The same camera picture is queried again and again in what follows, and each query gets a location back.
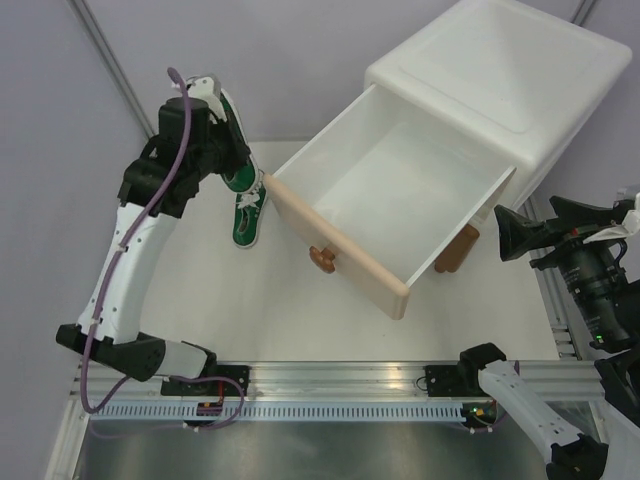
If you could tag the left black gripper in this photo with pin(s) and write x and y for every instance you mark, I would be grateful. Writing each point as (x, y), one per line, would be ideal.
(238, 149)

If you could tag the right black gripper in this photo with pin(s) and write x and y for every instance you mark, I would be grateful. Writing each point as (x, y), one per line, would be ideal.
(518, 232)

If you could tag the green sneaker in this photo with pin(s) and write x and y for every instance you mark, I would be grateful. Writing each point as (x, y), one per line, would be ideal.
(240, 172)
(248, 212)

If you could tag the brown drawer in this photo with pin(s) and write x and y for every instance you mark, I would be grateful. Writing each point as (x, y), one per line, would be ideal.
(452, 257)

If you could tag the bear knob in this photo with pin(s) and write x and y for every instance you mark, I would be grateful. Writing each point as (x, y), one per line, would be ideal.
(323, 259)

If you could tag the beige drawer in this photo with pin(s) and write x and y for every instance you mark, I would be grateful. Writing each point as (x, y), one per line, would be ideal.
(386, 186)

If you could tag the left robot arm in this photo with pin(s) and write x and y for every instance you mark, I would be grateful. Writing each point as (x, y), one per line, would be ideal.
(108, 331)

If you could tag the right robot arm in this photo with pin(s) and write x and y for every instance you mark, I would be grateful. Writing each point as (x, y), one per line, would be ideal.
(582, 417)

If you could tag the white cabinet shell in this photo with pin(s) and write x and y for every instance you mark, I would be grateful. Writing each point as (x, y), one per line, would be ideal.
(513, 78)

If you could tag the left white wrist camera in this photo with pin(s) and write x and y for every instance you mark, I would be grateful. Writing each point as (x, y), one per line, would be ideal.
(208, 89)

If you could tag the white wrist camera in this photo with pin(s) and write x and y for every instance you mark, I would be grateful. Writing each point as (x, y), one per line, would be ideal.
(208, 89)
(626, 221)

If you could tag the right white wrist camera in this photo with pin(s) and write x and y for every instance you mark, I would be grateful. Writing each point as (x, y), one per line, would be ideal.
(626, 221)

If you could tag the right aluminium frame rail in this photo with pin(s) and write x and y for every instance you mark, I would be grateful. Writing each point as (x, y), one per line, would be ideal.
(558, 315)

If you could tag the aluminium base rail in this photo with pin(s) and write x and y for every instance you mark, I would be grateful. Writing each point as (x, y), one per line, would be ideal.
(301, 381)

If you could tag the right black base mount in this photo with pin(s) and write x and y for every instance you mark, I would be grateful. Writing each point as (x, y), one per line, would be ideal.
(444, 380)

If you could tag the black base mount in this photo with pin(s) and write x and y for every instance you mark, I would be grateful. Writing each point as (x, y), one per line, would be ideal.
(444, 380)
(216, 389)

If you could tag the left corner aluminium post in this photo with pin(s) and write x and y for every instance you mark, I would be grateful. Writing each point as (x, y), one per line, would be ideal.
(98, 39)

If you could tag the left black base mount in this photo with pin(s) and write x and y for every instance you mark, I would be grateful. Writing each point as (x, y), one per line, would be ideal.
(216, 389)

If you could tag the white slotted cable duct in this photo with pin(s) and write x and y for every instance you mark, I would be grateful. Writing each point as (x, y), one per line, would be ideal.
(156, 410)

